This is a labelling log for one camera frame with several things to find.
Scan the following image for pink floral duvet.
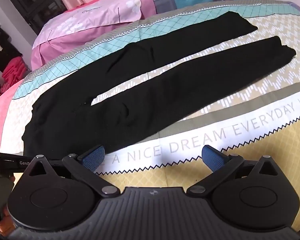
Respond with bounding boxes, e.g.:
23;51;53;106
31;0;156;70

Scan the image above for dark window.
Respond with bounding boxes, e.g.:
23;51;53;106
5;0;68;35

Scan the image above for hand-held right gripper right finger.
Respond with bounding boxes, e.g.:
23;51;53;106
187;144;284;195

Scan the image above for red folded cloth pile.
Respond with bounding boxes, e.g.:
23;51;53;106
1;56;28;93

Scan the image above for pink bed sheet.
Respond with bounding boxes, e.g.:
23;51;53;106
0;84;24;157

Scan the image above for black pants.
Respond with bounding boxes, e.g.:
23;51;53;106
22;11;297;157

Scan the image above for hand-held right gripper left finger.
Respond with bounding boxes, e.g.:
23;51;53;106
22;144;121;197

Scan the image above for dark hanging clothes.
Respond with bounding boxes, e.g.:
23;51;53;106
0;21;23;66

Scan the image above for zigzag patterned blanket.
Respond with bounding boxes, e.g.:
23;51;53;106
0;0;300;240

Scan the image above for person's left hand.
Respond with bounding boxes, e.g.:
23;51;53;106
0;175;16;233

